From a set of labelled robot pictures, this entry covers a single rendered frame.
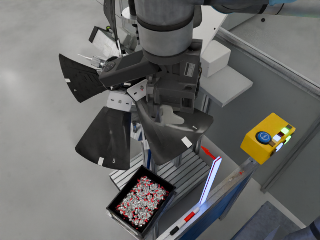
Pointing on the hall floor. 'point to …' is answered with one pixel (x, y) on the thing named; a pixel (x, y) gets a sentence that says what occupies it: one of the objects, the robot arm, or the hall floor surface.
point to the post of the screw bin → (155, 232)
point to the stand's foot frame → (170, 174)
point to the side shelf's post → (206, 113)
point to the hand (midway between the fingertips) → (160, 119)
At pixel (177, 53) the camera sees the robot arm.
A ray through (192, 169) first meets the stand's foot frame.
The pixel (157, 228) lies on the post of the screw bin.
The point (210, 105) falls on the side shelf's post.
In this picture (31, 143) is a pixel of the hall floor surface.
